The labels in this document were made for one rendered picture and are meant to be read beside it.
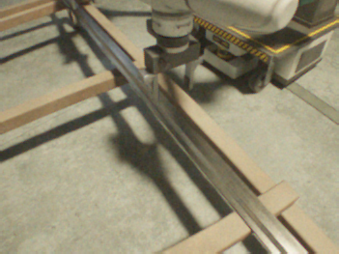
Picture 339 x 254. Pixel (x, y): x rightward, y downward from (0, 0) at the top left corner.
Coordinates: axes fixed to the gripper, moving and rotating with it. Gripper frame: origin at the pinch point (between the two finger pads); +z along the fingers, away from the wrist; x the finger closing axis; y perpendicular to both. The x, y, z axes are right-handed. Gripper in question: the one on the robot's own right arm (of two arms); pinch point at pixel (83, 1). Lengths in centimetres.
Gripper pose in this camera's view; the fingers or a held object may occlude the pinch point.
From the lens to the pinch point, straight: 133.8
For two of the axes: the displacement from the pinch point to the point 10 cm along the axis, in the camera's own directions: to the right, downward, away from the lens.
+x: 8.5, -3.9, 3.7
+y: 5.3, 6.1, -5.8
